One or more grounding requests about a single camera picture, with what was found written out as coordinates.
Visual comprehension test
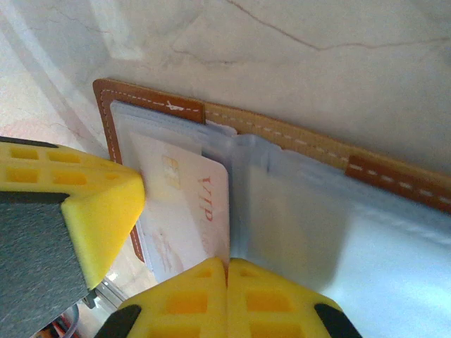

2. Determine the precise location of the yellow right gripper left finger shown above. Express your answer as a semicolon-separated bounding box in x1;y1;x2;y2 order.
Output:
94;256;229;338

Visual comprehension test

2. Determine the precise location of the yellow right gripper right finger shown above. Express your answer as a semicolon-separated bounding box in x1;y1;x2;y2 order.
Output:
227;256;363;338

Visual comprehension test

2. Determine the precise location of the white VIP card red print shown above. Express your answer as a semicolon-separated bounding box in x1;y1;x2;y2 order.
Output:
128;132;232;282

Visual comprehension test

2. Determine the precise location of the brown leather card holder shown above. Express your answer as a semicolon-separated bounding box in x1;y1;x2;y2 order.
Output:
92;77;451;338

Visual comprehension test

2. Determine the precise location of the long aluminium mounting rail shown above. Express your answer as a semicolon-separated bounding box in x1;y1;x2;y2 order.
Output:
84;270;130;313

